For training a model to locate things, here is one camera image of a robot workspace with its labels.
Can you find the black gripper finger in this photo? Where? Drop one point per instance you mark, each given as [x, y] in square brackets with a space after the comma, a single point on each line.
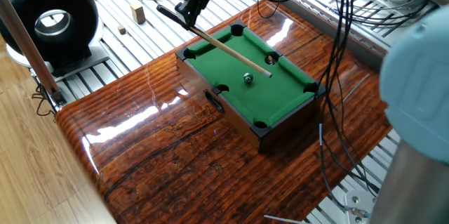
[197, 15]
[185, 12]

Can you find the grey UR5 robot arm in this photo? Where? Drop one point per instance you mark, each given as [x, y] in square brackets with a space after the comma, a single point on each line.
[417, 94]

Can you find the green striped pool ball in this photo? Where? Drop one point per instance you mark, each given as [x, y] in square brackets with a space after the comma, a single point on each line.
[248, 78]

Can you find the mini green felt pool table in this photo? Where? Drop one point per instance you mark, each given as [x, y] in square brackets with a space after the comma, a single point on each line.
[252, 101]

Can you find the large wooden block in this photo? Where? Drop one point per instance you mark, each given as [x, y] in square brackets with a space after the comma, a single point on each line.
[138, 13]

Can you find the small wooden cube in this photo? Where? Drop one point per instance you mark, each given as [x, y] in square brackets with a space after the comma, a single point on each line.
[121, 29]

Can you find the aluminium frame post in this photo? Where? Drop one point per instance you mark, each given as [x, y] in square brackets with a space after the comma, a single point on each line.
[21, 38]

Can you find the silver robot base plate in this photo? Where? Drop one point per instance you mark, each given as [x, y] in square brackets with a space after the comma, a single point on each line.
[358, 203]

